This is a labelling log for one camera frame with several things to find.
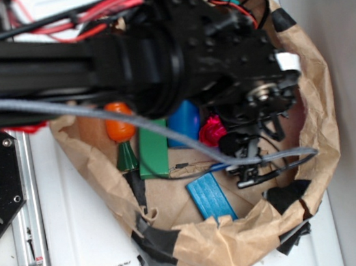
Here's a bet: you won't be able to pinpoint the orange toy carrot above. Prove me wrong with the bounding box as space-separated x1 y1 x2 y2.
102 100 141 174

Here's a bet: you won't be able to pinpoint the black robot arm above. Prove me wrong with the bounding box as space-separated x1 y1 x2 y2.
0 0 315 189

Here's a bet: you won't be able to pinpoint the aluminium rail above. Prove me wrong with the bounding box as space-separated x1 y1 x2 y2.
8 131 51 266

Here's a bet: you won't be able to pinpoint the brown paper bag bin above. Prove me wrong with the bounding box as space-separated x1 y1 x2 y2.
49 1 340 266

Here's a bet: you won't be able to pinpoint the green wedge block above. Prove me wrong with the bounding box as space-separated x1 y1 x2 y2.
138 127 169 180

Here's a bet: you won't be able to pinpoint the red wire bundle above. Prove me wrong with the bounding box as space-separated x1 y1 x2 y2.
0 0 258 62

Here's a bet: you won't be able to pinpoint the red paper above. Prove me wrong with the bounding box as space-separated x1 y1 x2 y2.
199 114 227 148

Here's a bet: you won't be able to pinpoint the blue rectangular block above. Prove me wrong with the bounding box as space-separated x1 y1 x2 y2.
185 173 238 220

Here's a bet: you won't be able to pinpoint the grey cable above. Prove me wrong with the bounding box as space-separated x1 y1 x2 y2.
0 58 319 198

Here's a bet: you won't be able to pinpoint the blue plastic bottle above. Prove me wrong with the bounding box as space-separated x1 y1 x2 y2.
167 100 200 140

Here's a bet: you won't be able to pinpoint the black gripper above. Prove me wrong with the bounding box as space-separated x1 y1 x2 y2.
167 0 301 189

